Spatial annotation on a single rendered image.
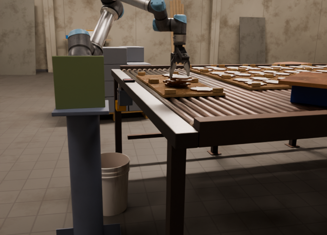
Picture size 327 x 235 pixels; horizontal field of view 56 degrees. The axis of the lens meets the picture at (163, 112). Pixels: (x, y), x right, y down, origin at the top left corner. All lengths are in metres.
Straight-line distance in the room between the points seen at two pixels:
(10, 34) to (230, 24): 7.52
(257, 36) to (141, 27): 4.27
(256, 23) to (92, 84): 10.85
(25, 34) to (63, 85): 9.30
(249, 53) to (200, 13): 2.32
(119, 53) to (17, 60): 6.58
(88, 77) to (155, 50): 9.81
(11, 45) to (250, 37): 8.12
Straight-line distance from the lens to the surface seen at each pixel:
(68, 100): 1.59
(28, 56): 10.67
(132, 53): 4.90
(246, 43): 11.88
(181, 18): 1.80
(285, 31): 13.13
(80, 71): 1.57
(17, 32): 10.93
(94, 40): 1.86
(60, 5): 11.31
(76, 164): 1.69
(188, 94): 1.63
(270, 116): 1.19
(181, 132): 1.04
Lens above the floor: 1.23
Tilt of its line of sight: 14 degrees down
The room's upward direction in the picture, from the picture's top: 1 degrees clockwise
